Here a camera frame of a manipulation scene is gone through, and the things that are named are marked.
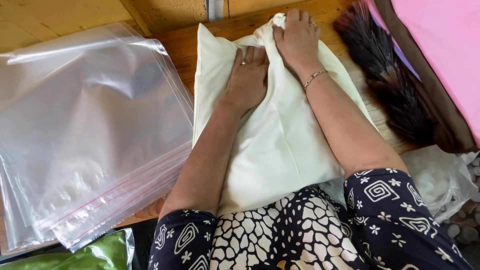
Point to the crumpled clear plastic bag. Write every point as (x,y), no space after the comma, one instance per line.
(435,180)

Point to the person's right hand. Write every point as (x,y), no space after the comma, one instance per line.
(300,47)

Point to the green packet in clear plastic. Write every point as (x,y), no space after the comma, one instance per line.
(93,255)

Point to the cream fabric pillow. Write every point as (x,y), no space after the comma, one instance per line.
(277,150)

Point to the dark feather duster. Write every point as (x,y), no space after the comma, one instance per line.
(382,67)

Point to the person's left hand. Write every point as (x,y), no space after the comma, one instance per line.
(245,84)

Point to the dark patterned dress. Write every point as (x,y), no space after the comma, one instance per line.
(300,232)

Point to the pink cloth with brown edge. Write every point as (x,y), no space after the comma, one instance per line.
(442,48)

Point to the stack of clear zip bags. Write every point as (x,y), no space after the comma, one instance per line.
(86,131)

